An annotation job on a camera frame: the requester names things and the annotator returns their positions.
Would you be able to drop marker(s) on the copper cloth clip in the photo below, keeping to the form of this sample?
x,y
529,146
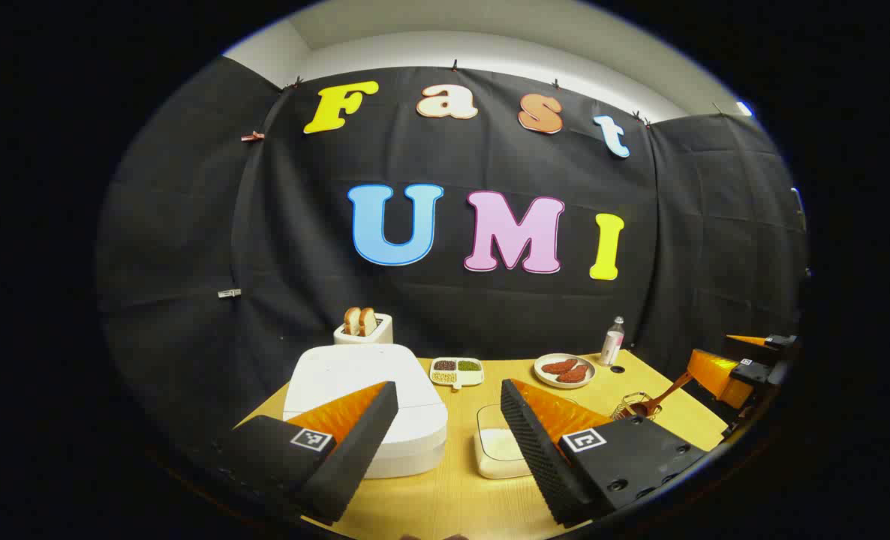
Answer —
x,y
253,136

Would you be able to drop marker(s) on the clear bottle with pink label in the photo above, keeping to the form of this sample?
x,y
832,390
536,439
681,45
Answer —
x,y
611,345

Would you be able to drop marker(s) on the red meat piece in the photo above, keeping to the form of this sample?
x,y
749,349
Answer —
x,y
559,367
572,374

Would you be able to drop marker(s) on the toast bread slice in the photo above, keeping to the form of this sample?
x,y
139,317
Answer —
x,y
368,321
352,321

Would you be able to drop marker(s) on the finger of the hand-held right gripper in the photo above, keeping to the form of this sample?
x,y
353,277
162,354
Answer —
x,y
771,343
715,375

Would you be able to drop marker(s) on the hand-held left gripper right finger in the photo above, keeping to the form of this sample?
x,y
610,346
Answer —
x,y
535,450

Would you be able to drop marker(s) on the round white plate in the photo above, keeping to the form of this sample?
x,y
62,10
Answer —
x,y
546,377

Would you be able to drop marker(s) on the white rice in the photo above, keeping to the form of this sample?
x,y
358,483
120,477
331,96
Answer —
x,y
501,450

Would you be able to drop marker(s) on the white rice cooker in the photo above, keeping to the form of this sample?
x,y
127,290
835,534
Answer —
x,y
355,375

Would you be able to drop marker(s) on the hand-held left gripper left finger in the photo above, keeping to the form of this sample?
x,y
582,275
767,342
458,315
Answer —
x,y
355,450

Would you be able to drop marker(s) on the white toaster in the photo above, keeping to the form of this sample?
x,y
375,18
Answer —
x,y
362,339

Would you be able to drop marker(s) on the brown wooden spoon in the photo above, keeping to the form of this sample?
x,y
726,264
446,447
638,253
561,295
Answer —
x,y
659,397

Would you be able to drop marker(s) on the white divided bean dish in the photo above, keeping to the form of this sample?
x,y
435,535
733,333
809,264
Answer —
x,y
456,371

